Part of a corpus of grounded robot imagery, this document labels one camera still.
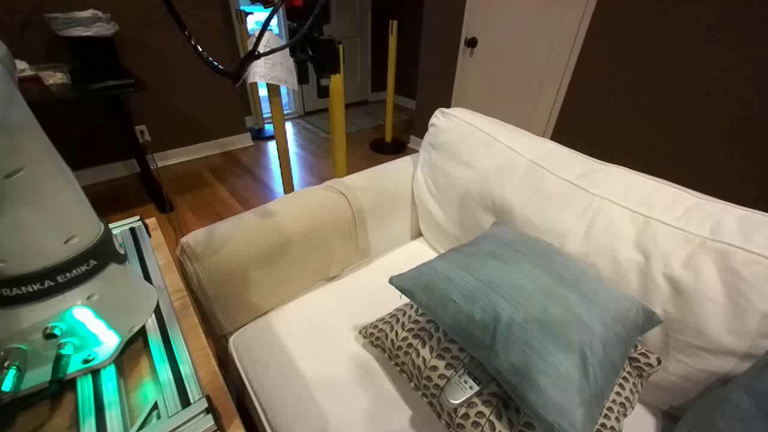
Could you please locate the grey remote control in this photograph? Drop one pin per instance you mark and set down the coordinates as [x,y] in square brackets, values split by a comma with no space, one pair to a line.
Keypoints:
[461,390]

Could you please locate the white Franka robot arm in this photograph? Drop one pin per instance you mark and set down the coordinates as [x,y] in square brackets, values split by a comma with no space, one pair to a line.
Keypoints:
[39,217]

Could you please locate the leaf patterned cream pillow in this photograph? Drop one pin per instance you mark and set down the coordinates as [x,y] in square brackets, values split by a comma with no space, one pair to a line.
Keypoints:
[416,351]

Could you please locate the white sofa seat cushion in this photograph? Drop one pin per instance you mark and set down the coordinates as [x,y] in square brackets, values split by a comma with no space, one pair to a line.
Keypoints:
[320,351]

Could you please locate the flat teal blue pillow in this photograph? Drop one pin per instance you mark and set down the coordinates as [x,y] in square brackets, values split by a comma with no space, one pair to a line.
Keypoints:
[529,312]

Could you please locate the large white back cushion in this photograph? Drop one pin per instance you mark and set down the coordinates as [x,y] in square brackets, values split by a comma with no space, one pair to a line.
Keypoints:
[578,217]

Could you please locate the upright teal blue pillow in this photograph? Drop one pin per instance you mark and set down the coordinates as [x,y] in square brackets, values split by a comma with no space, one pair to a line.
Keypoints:
[733,403]

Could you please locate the yellow pole with black base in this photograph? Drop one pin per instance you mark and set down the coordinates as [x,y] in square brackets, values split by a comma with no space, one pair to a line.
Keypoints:
[392,87]

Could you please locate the black door knob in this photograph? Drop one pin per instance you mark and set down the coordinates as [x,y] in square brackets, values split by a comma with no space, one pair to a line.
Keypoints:
[472,42]

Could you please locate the white door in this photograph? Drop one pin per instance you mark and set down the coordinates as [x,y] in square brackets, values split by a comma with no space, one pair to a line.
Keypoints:
[513,55]

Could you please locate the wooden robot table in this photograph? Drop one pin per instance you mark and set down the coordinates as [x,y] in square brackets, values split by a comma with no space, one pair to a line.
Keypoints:
[201,351]

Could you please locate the black side table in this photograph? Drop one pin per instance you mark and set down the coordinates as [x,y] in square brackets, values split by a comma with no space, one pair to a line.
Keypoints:
[97,96]

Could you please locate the white sofa frame with armrests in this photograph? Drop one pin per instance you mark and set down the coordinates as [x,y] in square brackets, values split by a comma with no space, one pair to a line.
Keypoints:
[272,247]

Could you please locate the black camera on stand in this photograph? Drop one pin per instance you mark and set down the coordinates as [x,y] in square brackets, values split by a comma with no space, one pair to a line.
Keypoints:
[314,45]

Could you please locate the white wall outlet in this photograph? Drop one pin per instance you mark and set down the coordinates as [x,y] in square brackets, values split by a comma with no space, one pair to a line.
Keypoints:
[142,132]

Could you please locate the aluminium extrusion robot base frame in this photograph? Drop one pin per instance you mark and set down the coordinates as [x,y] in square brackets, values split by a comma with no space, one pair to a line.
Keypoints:
[165,351]

